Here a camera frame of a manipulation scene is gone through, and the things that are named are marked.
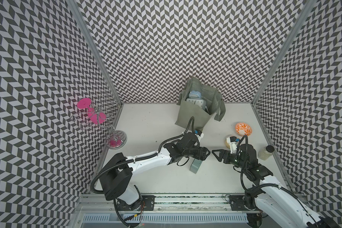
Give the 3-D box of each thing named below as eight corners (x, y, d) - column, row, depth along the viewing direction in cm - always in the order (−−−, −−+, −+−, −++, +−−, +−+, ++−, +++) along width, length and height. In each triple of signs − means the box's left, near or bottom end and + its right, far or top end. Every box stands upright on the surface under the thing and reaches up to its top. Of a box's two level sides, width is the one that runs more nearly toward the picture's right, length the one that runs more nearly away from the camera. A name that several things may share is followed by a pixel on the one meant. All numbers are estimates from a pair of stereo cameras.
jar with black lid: (258, 161, 90) (268, 152, 80) (256, 154, 93) (265, 145, 84) (265, 161, 90) (276, 152, 80) (262, 154, 93) (272, 145, 84)
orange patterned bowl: (233, 133, 102) (235, 128, 98) (236, 124, 107) (238, 120, 103) (248, 138, 99) (251, 134, 95) (250, 130, 104) (253, 125, 100)
